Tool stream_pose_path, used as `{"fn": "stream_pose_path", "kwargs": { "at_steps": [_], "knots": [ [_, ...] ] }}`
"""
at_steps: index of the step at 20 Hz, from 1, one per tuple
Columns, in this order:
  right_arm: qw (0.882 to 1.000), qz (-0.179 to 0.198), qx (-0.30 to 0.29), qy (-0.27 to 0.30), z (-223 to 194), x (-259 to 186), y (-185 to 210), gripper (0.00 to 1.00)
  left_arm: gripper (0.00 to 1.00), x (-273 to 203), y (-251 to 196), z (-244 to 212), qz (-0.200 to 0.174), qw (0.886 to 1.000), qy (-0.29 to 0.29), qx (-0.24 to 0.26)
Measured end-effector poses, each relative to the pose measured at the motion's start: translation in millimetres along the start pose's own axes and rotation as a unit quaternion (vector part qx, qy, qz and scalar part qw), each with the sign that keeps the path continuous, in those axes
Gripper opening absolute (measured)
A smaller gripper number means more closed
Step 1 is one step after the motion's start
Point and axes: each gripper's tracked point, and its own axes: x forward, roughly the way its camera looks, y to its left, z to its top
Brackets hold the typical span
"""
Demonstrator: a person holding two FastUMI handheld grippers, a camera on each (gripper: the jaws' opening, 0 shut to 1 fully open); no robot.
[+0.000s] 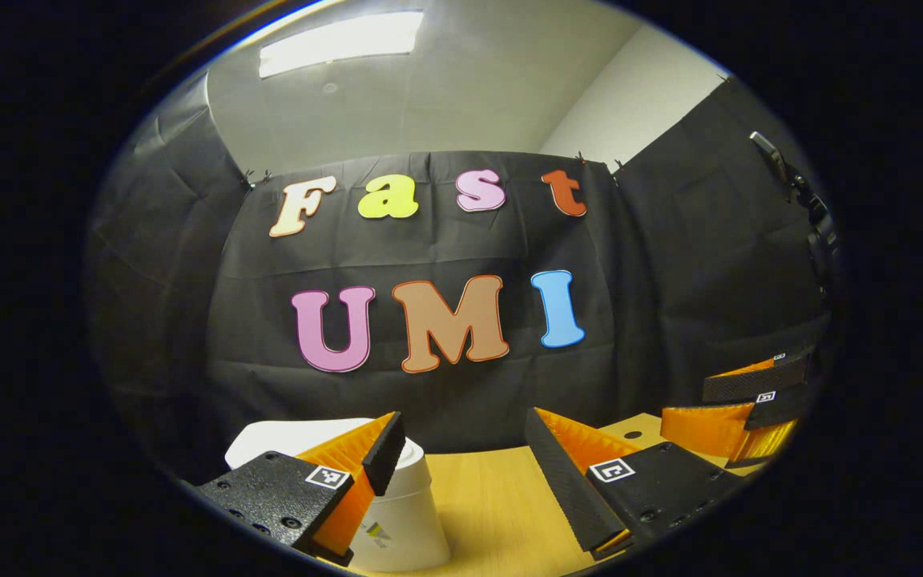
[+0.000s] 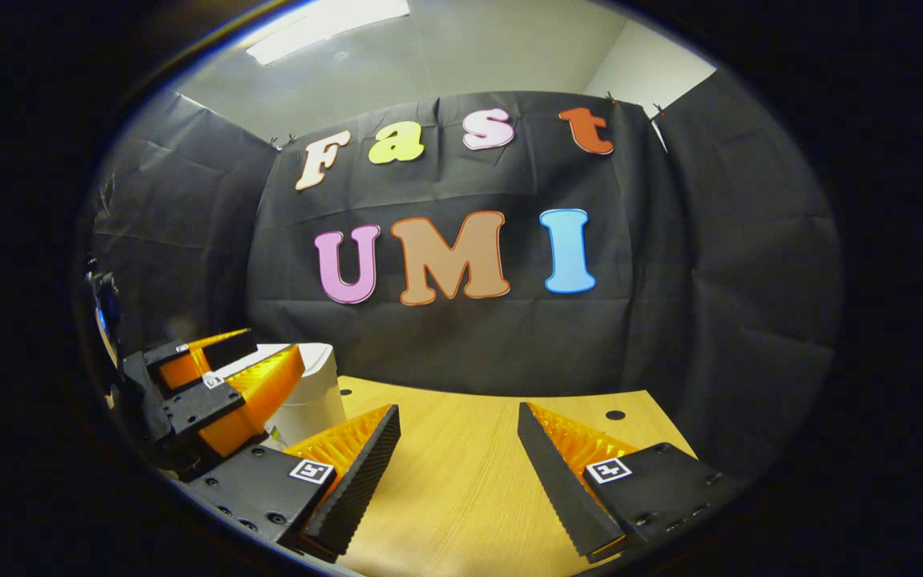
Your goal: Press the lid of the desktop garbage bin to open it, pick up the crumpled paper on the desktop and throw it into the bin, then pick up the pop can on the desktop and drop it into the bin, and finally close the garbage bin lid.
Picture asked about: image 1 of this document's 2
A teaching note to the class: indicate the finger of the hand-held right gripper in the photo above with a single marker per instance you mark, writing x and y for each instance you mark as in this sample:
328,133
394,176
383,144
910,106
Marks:
706,429
750,386

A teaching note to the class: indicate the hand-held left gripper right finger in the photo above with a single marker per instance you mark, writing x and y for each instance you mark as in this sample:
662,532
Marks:
562,485

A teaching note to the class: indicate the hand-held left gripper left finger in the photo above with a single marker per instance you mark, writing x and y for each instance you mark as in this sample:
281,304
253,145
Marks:
385,453

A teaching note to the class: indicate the white garbage bin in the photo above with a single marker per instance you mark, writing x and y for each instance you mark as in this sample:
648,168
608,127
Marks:
409,521

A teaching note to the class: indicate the wooden desktop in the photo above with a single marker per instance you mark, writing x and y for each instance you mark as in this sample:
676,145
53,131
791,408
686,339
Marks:
493,505

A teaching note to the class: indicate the ceiling light panel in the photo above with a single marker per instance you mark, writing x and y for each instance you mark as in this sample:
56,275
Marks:
341,44

